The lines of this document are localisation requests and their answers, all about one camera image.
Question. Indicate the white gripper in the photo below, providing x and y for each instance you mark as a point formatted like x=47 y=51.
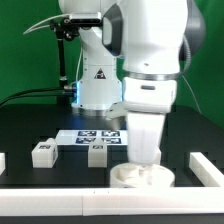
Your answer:
x=144 y=137

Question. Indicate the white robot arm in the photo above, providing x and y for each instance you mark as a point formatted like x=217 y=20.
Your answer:
x=131 y=52

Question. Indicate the white marker tag plate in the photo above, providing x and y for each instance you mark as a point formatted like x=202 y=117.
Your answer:
x=85 y=137

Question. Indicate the white obstacle fence frame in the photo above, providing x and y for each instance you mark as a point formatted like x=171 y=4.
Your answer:
x=209 y=198

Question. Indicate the black camera on stand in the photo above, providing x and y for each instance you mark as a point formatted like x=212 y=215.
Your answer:
x=90 y=19

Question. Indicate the black camera stand pole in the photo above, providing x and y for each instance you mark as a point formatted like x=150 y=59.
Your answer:
x=64 y=31

